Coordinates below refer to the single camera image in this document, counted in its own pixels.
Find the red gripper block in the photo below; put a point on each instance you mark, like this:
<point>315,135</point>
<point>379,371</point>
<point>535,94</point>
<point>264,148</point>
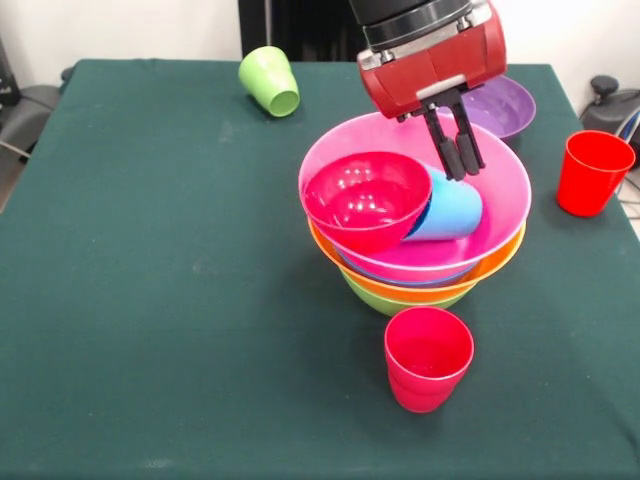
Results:
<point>435,75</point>

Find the blue cup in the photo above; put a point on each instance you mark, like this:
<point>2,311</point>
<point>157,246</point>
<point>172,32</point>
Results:
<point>450,210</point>

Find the large magenta bowl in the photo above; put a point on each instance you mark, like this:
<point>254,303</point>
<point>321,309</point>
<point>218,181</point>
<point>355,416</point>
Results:
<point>500,200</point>

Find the small crimson pink bowl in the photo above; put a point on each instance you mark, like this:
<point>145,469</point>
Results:
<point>365,200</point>

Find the large orange bowl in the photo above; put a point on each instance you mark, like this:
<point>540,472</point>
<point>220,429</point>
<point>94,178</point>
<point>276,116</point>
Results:
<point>505,250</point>

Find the blue bowl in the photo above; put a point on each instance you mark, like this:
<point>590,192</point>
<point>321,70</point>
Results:
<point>400,281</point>

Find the green bowl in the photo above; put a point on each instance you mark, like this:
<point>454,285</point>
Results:
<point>390,302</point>

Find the green cup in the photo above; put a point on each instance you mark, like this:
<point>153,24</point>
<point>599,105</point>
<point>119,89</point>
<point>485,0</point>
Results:
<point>265,70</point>

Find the purple bowl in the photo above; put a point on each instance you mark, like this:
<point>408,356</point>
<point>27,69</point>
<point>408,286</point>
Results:
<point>505,107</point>

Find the red cup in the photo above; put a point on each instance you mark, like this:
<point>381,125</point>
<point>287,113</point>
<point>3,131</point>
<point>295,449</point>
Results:
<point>590,180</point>

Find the crimson pink cup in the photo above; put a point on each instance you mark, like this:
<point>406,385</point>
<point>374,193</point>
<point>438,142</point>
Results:
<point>425,380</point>

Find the dark green tablecloth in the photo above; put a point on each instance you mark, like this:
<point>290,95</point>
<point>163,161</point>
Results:
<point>150,400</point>

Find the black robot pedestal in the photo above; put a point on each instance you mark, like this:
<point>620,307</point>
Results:
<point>300,30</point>

